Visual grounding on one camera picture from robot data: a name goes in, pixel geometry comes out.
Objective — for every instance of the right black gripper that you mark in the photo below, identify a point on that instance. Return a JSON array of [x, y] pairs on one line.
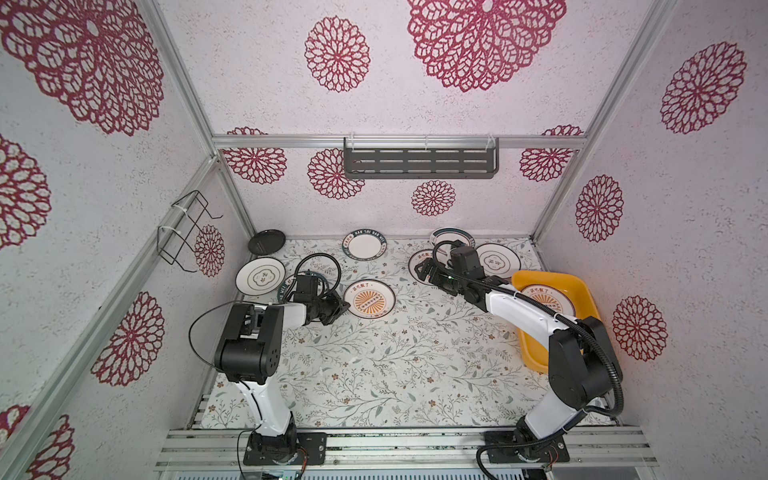
[[435, 278]]

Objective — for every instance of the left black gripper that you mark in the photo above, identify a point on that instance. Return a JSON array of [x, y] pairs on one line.
[[338, 308]]

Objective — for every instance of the orange sunburst plate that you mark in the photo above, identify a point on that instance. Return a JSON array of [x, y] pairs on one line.
[[370, 299], [550, 297], [423, 268]]

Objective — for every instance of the green rim plate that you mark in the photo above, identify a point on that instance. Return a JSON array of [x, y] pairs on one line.
[[452, 234], [364, 245], [284, 288]]

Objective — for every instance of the orange sunburst plate front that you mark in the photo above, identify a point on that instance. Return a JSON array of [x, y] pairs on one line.
[[550, 297]]

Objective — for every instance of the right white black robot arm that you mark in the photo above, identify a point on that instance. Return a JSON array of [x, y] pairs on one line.
[[583, 371]]

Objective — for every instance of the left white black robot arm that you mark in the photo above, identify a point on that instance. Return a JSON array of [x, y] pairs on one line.
[[249, 353]]

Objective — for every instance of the yellow plastic bin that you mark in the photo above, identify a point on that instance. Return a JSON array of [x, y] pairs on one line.
[[564, 293]]

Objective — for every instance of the white plate grey motif right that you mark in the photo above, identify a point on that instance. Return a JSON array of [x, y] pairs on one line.
[[498, 260]]

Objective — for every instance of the white plate grey motif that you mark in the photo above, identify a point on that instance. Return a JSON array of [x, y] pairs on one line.
[[498, 260], [260, 276]]

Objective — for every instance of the orange sunburst plate back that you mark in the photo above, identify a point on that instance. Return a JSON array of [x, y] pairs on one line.
[[423, 268]]

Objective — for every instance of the floral patterned table mat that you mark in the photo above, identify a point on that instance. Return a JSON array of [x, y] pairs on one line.
[[432, 361]]

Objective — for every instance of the white plate grey motif left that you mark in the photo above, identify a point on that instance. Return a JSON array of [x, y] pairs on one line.
[[260, 276]]

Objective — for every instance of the small black dish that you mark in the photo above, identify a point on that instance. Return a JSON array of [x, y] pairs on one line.
[[266, 242]]

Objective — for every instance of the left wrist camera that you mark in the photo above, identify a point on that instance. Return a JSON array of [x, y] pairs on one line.
[[308, 286]]

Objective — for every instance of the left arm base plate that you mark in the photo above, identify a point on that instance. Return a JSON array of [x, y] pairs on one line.
[[289, 449]]

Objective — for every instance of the dark grey wall shelf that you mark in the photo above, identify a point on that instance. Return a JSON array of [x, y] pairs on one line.
[[424, 163]]

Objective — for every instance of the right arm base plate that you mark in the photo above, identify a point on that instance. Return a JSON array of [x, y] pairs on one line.
[[512, 447]]

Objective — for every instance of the black wire wall rack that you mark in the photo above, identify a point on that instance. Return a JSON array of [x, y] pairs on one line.
[[174, 239]]

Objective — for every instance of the aluminium front rail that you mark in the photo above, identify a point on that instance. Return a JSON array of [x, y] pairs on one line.
[[401, 449]]

